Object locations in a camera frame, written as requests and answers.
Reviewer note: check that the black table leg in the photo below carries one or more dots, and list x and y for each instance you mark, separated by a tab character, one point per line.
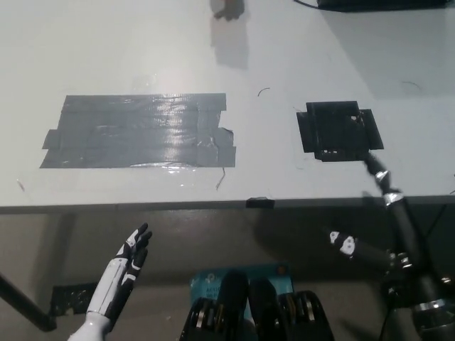
26	305

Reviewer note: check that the black clip on table edge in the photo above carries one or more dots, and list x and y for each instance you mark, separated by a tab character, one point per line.
260	202

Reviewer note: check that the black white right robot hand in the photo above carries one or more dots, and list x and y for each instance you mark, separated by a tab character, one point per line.
409	245

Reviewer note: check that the black square tape spot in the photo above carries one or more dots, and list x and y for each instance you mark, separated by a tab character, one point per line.
337	131

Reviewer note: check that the black flat device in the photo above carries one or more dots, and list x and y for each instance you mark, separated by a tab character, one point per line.
380	4

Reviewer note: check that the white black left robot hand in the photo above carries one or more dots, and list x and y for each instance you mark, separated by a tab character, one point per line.
117	275

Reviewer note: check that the grey duct tape patch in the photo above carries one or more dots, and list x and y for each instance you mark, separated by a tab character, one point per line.
142	131

